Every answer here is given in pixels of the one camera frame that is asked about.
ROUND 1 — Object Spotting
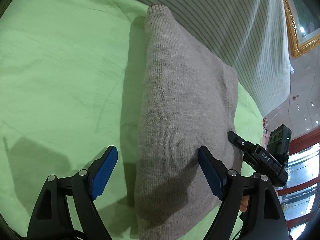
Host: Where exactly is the beige knitted sweater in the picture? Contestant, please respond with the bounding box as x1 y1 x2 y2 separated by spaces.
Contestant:
134 4 242 239

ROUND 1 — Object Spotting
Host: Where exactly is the person's right hand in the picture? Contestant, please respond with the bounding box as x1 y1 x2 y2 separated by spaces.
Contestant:
240 196 249 212

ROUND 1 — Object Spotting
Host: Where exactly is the black box with green light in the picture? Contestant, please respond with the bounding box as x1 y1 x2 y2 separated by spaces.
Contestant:
267 124 292 156

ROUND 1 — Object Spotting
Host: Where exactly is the striped white green duvet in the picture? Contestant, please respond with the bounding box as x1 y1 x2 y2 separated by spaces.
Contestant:
137 0 290 116

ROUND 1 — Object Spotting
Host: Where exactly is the gold framed flower painting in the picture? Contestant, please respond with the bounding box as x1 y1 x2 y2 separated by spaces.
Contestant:
283 0 319 58

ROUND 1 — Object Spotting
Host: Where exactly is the light green bed sheet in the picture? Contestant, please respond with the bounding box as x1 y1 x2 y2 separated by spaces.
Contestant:
0 0 266 240

